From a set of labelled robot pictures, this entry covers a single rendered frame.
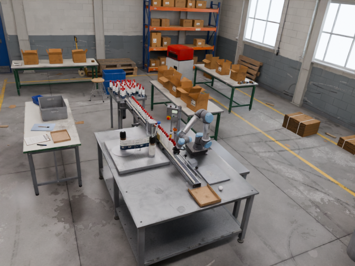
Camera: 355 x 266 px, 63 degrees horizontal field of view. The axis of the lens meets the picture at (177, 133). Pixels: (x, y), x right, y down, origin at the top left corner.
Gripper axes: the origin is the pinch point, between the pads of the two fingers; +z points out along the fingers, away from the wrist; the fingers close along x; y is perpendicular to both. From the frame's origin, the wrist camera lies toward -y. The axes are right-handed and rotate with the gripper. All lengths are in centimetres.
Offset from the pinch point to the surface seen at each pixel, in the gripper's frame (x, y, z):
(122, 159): -13, 68, 14
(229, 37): -610, -553, 315
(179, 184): 47, 18, -15
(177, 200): 69, 32, -28
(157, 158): -2.3, 23.7, 7.6
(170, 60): -468, -239, 286
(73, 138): -89, 116, 67
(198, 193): 67, 5, -27
